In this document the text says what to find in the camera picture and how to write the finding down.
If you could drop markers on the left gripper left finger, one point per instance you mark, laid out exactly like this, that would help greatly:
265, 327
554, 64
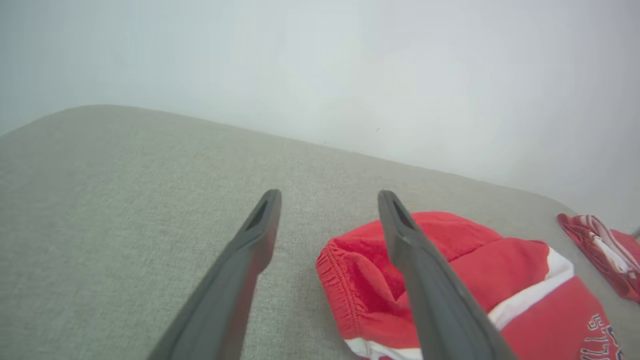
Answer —
225, 300

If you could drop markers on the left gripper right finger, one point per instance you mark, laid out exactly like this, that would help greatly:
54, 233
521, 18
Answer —
440, 310

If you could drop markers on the red shorts with white stripe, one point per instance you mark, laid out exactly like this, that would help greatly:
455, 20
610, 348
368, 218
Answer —
525, 270

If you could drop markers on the red jersey with lettering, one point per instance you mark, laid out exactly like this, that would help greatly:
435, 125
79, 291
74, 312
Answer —
590, 245

